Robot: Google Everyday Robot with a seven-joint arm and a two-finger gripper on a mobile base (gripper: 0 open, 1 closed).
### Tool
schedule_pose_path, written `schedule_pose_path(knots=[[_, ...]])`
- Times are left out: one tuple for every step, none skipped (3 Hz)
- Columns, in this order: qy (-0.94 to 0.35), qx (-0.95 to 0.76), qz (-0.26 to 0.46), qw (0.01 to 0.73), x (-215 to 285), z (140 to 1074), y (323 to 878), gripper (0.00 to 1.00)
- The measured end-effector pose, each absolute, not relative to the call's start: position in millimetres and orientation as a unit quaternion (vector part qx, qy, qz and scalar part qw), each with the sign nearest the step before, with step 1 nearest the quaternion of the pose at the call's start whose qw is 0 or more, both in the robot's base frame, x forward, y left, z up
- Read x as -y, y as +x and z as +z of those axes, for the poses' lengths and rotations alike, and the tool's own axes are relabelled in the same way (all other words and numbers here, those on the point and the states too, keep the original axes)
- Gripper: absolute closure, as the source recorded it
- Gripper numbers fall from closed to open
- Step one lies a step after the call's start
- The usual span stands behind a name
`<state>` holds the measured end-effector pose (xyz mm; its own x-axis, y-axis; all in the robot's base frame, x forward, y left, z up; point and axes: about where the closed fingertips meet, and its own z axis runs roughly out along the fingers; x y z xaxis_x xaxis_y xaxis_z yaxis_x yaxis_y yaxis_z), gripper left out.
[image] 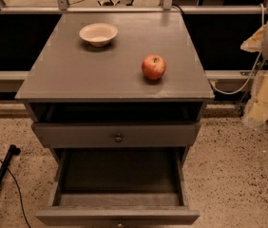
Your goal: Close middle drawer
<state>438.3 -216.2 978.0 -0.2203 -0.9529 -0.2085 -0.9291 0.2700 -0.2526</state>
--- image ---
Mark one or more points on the grey drawer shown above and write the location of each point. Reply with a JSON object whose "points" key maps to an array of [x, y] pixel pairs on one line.
{"points": [[88, 135], [118, 187]]}

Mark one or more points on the grey wooden drawer cabinet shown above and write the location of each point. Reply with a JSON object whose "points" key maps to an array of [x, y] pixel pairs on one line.
{"points": [[83, 84]]}

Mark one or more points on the grey top drawer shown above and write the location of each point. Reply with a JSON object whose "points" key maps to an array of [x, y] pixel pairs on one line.
{"points": [[88, 135]]}

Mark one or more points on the red apple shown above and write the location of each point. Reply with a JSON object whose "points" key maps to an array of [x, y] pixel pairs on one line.
{"points": [[153, 67]]}

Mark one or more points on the white paper bowl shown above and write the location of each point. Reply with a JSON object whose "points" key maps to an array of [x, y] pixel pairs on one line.
{"points": [[98, 34]]}

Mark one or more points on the metal rail frame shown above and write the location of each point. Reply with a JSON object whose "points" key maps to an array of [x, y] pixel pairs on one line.
{"points": [[20, 20]]}

